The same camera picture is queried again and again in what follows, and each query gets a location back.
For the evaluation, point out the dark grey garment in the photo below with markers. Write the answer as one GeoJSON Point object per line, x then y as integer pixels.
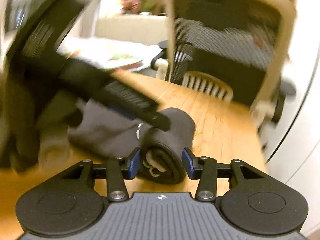
{"type": "Point", "coordinates": [106, 133]}

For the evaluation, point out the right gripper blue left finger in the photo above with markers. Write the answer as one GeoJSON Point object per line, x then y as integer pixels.
{"type": "Point", "coordinates": [119, 169]}

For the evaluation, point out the green cartoon zipper storage bag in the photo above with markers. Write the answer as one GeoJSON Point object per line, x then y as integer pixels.
{"type": "Point", "coordinates": [121, 61]}

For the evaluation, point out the red flower plant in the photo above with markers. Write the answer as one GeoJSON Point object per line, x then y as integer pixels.
{"type": "Point", "coordinates": [139, 7]}

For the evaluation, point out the beige mesh office chair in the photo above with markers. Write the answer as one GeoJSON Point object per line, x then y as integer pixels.
{"type": "Point", "coordinates": [232, 49]}

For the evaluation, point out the beige sofa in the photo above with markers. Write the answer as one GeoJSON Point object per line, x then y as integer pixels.
{"type": "Point", "coordinates": [148, 30]}

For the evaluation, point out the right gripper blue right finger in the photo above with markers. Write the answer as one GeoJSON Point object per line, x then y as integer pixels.
{"type": "Point", "coordinates": [203, 169]}

